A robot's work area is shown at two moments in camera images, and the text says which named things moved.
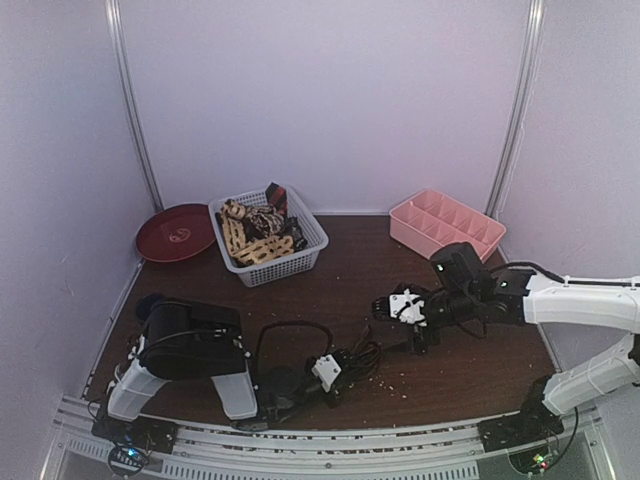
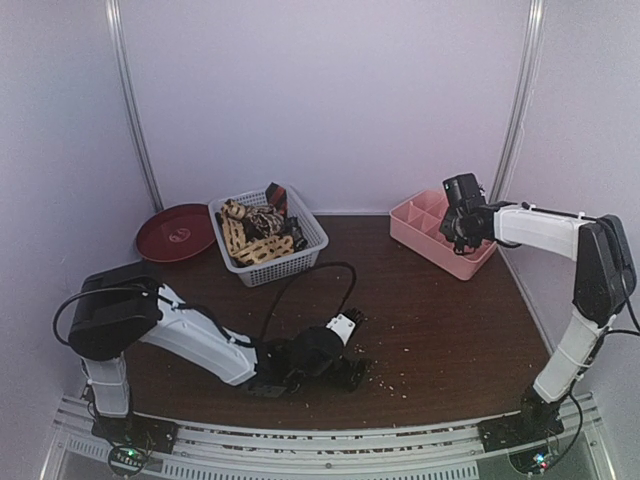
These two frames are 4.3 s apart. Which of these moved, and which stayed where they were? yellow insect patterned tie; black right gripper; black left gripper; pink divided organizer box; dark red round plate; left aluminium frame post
Moved: black right gripper; black left gripper
Stayed: dark red round plate; yellow insect patterned tie; left aluminium frame post; pink divided organizer box
